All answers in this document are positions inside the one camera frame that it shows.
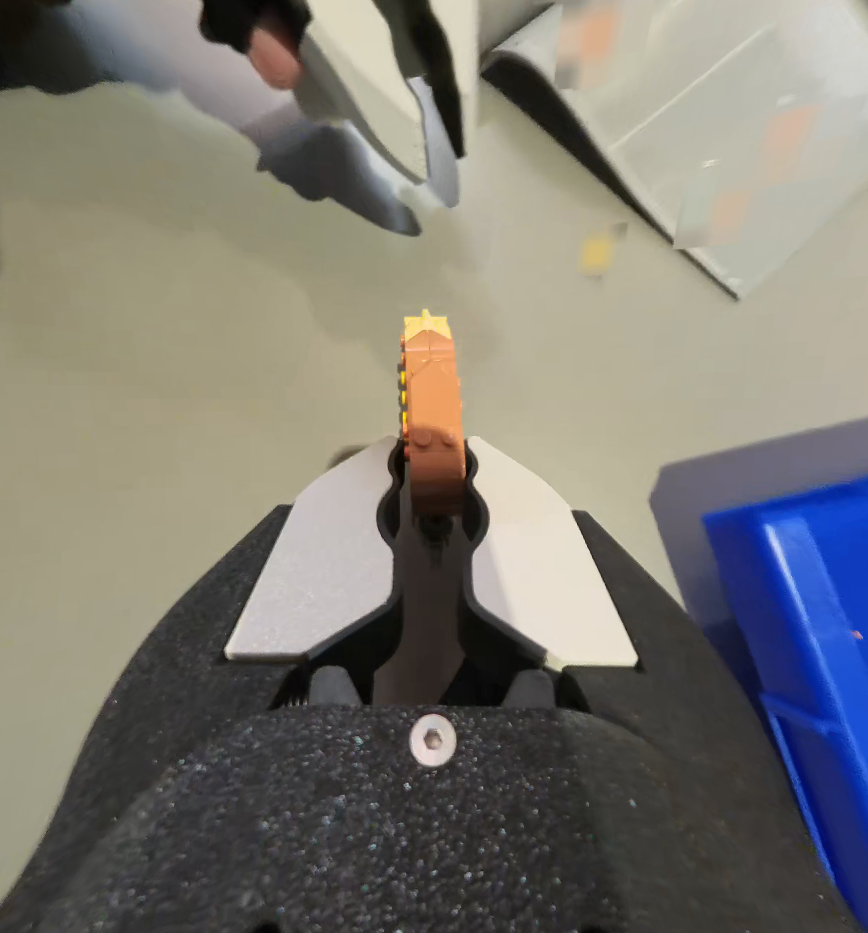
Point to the blue plastic bin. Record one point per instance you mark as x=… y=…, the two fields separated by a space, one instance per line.
x=827 y=583

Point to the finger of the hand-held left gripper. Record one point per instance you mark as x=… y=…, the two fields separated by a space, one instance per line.
x=361 y=73
x=332 y=167

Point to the small tan toy brick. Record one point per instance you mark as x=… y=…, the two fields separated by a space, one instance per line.
x=598 y=256

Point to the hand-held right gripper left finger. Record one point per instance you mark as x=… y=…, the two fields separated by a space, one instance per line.
x=317 y=576

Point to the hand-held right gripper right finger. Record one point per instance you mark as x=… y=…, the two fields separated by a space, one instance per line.
x=543 y=576

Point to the person's left hand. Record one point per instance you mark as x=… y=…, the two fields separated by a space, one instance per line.
x=277 y=62

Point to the brown toy brick assembly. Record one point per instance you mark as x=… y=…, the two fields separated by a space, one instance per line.
x=434 y=408

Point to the grey instruction booklet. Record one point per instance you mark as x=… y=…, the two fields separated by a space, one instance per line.
x=696 y=131

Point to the person's left forearm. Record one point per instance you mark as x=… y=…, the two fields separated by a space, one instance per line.
x=40 y=44

